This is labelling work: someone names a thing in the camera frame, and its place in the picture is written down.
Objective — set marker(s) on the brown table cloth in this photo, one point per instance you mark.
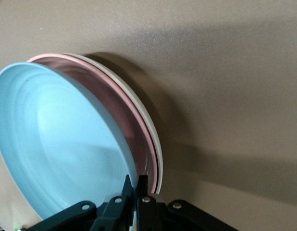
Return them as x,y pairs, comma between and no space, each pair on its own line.
223,72

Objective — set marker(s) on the pink plate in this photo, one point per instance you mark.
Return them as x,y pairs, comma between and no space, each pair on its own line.
115,113

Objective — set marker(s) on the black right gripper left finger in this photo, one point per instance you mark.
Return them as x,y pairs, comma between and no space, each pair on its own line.
110,214

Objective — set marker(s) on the blue plate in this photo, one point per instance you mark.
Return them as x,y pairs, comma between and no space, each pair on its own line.
54,139

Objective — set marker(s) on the beige plate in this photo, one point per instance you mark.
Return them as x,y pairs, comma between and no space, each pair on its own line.
148,120

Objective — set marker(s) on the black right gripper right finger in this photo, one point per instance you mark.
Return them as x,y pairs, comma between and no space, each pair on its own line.
153,214

